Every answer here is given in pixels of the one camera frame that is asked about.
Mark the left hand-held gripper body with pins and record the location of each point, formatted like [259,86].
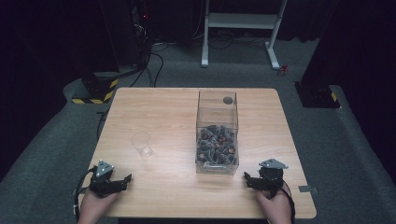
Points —
[102,182]

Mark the person's right hand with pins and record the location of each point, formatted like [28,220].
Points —
[275,207]

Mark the clear acrylic box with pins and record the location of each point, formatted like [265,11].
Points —
[217,116]

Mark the person's left hand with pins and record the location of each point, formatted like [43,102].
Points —
[95,207]

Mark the black stand base yellow mark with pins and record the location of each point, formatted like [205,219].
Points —
[317,95]

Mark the grey tape piece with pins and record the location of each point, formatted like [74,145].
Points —
[307,189]

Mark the small red object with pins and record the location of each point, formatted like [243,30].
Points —
[283,70]

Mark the white metal stand frame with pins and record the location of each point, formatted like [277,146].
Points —
[241,21]

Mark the pile of dark tea bags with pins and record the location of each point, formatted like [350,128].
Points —
[216,145]

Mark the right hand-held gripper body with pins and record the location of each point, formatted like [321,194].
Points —
[269,179]

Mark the black yellow striped stand base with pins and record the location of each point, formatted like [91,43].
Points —
[99,88]

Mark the clear plastic cup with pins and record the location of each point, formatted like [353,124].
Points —
[142,143]

